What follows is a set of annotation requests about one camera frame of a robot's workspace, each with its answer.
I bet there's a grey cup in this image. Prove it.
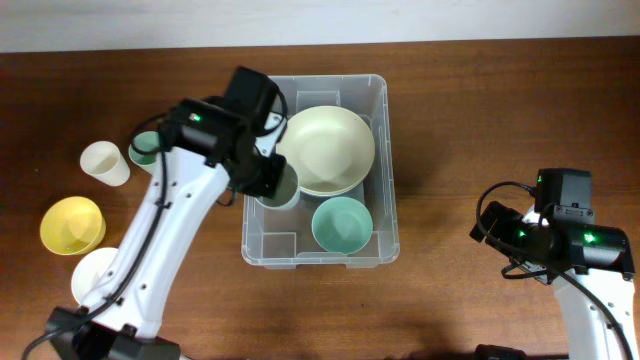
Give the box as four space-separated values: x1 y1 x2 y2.
256 164 300 210

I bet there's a beige bowl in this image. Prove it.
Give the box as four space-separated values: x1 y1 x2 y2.
276 106 375 186
300 174 367 197

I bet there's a mint green bowl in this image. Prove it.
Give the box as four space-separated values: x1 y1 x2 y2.
311 197 373 255

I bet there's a mint green cup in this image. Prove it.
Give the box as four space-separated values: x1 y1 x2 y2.
128 131 159 174

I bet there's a beige cup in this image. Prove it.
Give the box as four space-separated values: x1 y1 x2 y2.
80 141 130 187

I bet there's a yellow bowl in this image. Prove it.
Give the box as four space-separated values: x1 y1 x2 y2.
39 196 106 256

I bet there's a white bowl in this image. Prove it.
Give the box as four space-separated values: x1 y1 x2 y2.
71 247 118 304

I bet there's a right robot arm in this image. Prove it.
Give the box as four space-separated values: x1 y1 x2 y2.
470 168 639 359

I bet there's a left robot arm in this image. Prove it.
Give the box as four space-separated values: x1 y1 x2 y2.
25 67 288 359

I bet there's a clear plastic storage bin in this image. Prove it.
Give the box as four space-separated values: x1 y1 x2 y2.
241 74 400 269

